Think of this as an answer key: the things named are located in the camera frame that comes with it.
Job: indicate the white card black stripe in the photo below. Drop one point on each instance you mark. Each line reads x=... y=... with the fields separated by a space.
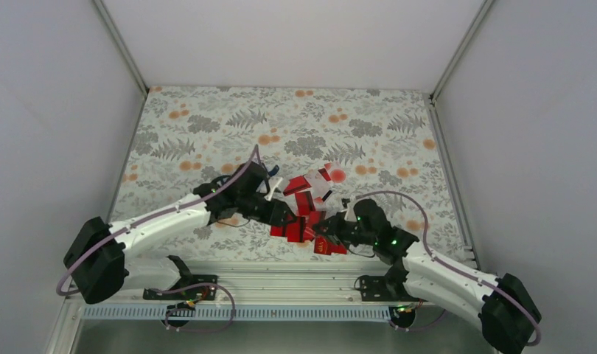
x=321 y=189

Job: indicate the red card black stripe middle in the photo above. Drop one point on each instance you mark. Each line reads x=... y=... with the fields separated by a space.
x=305 y=203

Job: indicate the red card gold ribbon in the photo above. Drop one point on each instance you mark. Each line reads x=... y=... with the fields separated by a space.
x=325 y=247

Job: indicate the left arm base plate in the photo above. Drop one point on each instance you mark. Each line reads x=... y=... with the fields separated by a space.
x=195 y=287

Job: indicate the translucent red circle card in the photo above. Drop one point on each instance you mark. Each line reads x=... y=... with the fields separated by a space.
x=335 y=172

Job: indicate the red card black stripe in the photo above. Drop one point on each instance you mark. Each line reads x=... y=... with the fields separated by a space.
x=305 y=203
x=280 y=231
x=295 y=185

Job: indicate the red card black stripe top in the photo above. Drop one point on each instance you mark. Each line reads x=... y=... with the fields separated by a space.
x=295 y=185

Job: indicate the red card black stripe left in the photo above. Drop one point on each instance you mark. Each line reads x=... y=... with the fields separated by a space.
x=280 y=231

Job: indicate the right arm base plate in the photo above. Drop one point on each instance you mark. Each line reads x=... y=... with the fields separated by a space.
x=379 y=289

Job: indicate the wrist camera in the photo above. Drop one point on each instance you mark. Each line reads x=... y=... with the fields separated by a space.
x=370 y=217
x=251 y=179

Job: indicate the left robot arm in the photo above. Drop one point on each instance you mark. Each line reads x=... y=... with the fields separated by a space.
x=103 y=258

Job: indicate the aluminium rail frame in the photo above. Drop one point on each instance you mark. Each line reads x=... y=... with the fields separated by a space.
x=249 y=282

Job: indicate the blue card holder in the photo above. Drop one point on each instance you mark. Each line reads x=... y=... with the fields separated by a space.
x=271 y=172

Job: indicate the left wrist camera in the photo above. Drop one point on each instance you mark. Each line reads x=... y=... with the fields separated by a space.
x=251 y=179

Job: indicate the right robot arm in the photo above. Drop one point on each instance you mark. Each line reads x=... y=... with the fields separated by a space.
x=500 y=307

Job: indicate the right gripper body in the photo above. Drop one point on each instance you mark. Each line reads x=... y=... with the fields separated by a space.
x=351 y=234

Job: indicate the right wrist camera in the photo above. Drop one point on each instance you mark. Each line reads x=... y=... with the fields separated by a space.
x=370 y=217

